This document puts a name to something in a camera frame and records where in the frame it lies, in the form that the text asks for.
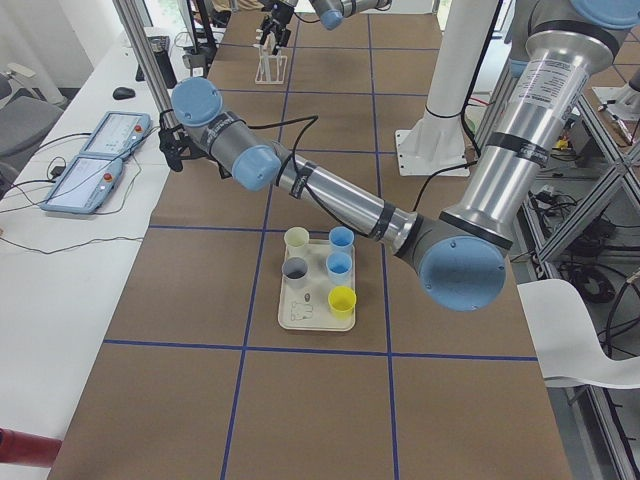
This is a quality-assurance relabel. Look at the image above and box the grey plastic cup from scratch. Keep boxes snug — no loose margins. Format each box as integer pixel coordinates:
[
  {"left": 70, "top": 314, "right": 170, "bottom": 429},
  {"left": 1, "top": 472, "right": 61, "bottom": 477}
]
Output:
[{"left": 281, "top": 257, "right": 308, "bottom": 289}]

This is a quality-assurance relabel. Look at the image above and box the aluminium frame rack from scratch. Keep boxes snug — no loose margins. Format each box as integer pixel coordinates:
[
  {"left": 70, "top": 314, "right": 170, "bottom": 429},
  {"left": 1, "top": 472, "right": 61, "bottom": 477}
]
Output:
[{"left": 512, "top": 64, "right": 639, "bottom": 479}]

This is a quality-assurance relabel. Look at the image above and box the white chair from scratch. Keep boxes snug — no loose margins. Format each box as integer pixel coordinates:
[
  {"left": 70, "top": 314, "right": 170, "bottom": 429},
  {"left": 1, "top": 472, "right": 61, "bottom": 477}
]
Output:
[{"left": 517, "top": 279, "right": 639, "bottom": 390}]

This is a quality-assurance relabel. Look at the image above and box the teach pendant tablet near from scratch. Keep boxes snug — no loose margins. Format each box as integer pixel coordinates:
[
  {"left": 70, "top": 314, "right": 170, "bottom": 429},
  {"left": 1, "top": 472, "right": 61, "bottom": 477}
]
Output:
[{"left": 39, "top": 154, "right": 124, "bottom": 215}]

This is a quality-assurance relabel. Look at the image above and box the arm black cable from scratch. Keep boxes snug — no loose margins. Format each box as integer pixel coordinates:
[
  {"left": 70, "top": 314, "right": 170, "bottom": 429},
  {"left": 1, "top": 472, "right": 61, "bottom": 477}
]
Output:
[{"left": 247, "top": 114, "right": 481, "bottom": 236}]

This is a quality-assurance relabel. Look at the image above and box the cream plastic tray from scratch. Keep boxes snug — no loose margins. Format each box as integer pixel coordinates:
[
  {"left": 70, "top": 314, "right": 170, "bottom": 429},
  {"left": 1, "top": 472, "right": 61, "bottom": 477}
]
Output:
[{"left": 277, "top": 239, "right": 356, "bottom": 332}]

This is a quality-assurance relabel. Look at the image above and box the blue plastic cup far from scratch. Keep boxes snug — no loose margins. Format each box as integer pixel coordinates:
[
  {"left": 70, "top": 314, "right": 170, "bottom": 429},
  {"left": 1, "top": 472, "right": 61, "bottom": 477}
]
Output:
[{"left": 328, "top": 226, "right": 355, "bottom": 254}]

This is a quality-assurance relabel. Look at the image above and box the yellow plastic cup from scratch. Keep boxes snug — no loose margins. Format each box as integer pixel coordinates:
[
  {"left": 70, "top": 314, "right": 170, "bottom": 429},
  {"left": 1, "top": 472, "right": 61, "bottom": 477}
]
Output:
[{"left": 328, "top": 285, "right": 357, "bottom": 320}]

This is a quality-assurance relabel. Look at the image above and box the aluminium frame post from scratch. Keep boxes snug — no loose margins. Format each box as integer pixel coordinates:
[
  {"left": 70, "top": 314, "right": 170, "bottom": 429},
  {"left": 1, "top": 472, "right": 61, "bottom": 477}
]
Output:
[{"left": 112, "top": 0, "right": 171, "bottom": 112}]

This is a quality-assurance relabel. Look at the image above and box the blue plastic cup near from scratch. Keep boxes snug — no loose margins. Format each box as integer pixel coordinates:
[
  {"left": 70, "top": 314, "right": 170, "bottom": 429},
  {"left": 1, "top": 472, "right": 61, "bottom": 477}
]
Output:
[{"left": 326, "top": 252, "right": 353, "bottom": 285}]

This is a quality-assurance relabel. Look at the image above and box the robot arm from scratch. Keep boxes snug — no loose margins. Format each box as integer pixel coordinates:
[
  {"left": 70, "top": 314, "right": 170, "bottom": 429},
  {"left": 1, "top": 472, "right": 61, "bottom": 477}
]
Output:
[
  {"left": 171, "top": 1, "right": 639, "bottom": 311},
  {"left": 258, "top": 0, "right": 392, "bottom": 54}
]

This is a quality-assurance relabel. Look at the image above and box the grey office chair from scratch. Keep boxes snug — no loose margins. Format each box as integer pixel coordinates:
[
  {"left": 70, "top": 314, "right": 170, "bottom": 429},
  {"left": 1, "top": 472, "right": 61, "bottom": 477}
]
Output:
[{"left": 1, "top": 63, "right": 63, "bottom": 182}]

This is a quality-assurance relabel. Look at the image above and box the cream white plastic cup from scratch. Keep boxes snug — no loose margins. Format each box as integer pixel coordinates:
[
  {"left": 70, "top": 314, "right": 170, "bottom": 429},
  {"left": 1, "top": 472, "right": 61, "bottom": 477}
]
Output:
[{"left": 283, "top": 226, "right": 310, "bottom": 252}]

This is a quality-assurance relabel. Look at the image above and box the teach pendant tablet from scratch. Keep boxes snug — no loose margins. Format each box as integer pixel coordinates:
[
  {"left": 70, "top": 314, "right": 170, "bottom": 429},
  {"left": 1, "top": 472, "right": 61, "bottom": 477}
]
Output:
[
  {"left": 39, "top": 154, "right": 124, "bottom": 215},
  {"left": 80, "top": 111, "right": 151, "bottom": 158}
]

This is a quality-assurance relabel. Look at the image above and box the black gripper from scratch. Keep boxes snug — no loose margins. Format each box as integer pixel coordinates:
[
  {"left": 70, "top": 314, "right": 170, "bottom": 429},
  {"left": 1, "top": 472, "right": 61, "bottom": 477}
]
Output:
[
  {"left": 257, "top": 0, "right": 298, "bottom": 55},
  {"left": 158, "top": 110, "right": 185, "bottom": 172}
]

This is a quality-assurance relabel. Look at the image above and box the teach pendant tablet far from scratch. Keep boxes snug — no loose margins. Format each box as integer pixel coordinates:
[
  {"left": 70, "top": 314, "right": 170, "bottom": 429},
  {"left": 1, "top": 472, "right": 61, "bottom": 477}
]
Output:
[{"left": 80, "top": 111, "right": 151, "bottom": 158}]

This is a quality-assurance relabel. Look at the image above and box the black computer mouse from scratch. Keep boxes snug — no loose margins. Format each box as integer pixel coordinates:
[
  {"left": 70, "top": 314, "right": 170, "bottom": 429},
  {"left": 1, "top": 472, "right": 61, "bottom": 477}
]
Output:
[{"left": 112, "top": 87, "right": 136, "bottom": 100}]

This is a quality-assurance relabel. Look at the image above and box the white wire cup rack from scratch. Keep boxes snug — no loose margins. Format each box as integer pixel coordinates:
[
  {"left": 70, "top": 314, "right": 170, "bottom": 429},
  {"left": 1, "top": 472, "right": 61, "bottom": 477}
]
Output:
[{"left": 255, "top": 44, "right": 288, "bottom": 85}]

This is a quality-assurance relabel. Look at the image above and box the red cylinder object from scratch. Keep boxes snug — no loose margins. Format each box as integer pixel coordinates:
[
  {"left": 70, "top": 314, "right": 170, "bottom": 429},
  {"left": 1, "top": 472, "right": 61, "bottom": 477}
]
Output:
[{"left": 1, "top": 428, "right": 62, "bottom": 468}]

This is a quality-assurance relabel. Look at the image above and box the blue plastic cup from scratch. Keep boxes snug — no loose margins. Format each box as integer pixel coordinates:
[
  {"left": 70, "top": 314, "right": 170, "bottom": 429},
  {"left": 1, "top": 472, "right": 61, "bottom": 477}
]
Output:
[
  {"left": 328, "top": 226, "right": 355, "bottom": 254},
  {"left": 326, "top": 252, "right": 353, "bottom": 285}
]

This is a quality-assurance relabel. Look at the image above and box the black bottle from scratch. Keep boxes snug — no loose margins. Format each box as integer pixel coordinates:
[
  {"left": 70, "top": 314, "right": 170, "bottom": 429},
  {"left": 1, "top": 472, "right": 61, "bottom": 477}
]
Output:
[{"left": 148, "top": 35, "right": 177, "bottom": 89}]

